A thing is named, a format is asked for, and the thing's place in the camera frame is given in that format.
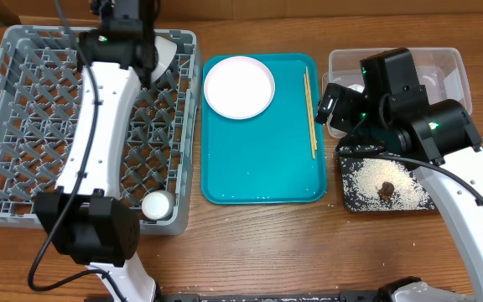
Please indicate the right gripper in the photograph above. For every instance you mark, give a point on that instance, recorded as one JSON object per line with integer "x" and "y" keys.
{"x": 325, "y": 106}

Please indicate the white tissue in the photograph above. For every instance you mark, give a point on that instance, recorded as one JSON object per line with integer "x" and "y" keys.
{"x": 355, "y": 89}

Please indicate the wooden chopstick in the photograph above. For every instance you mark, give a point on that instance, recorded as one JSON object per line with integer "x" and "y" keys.
{"x": 312, "y": 111}
{"x": 308, "y": 105}

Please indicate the large white plate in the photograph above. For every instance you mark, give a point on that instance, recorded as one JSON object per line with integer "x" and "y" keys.
{"x": 239, "y": 87}

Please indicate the grey bowl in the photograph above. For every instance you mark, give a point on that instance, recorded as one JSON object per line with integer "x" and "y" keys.
{"x": 166, "y": 50}

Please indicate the white cup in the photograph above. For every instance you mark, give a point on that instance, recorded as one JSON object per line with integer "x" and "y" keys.
{"x": 158, "y": 205}

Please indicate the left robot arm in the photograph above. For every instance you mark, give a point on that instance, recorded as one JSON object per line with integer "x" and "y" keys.
{"x": 84, "y": 217}

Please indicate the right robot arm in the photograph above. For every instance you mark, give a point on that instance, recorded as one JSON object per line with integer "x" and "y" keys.
{"x": 439, "y": 141}

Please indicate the spilled rice pile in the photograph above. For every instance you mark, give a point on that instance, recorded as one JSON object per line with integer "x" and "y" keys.
{"x": 384, "y": 184}

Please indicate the black tray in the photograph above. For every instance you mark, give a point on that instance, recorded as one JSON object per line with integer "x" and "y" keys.
{"x": 350, "y": 155}

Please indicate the brown food scrap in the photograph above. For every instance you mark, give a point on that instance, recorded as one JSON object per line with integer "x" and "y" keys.
{"x": 386, "y": 191}

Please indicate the teal plastic tray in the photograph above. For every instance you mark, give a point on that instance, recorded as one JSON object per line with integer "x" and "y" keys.
{"x": 267, "y": 158}

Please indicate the clear plastic bin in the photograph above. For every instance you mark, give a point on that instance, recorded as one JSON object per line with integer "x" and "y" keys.
{"x": 440, "y": 69}

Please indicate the grey plastic dish rack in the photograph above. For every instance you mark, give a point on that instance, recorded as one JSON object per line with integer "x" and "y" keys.
{"x": 40, "y": 99}

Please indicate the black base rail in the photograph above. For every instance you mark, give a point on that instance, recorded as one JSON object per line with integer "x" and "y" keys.
{"x": 345, "y": 296}

